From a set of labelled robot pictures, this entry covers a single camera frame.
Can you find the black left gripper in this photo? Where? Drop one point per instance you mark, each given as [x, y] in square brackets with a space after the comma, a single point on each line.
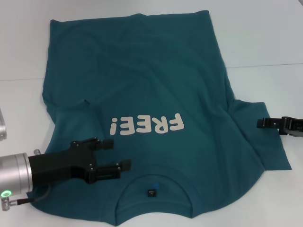
[61, 163]

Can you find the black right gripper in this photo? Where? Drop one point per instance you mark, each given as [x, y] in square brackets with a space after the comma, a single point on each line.
[293, 126]

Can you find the teal blue FREE t-shirt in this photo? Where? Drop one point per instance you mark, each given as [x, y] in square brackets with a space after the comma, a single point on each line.
[142, 71]

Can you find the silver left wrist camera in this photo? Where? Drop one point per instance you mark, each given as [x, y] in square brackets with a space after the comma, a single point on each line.
[2, 127]

